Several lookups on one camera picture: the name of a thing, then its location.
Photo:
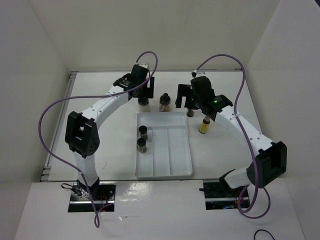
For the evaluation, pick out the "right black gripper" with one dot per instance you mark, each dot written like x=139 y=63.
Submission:
x=184 y=90

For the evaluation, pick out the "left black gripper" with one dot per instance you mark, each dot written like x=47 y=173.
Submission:
x=148 y=92

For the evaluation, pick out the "round stopper bottle white powder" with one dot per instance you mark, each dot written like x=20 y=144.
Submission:
x=144 y=105

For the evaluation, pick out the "tall gold band grinder bottle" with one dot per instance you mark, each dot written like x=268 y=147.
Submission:
x=190 y=113

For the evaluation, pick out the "black cap spice jar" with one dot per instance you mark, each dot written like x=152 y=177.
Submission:
x=143 y=132

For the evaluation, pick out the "dark spice jar black lid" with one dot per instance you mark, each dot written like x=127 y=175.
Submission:
x=142 y=145

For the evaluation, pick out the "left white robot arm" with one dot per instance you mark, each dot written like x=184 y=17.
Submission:
x=82 y=128

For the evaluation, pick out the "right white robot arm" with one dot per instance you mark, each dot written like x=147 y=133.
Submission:
x=269 y=158

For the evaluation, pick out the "round stopper bottle brown spice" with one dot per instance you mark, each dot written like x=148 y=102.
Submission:
x=165 y=103

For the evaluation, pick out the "yellow label cork top bottle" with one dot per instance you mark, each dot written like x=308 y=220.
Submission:
x=203 y=129

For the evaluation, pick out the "white compartment organizer tray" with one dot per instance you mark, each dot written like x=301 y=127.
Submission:
x=168 y=155

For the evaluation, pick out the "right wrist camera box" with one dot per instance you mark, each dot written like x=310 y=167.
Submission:
x=197 y=73

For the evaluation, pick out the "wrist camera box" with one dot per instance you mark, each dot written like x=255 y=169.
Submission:
x=143 y=64
x=197 y=73

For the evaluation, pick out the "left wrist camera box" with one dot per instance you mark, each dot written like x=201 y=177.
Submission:
x=143 y=64

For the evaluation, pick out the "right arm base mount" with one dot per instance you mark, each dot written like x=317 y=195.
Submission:
x=217 y=198

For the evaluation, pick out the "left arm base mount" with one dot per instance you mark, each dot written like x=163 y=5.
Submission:
x=103 y=200

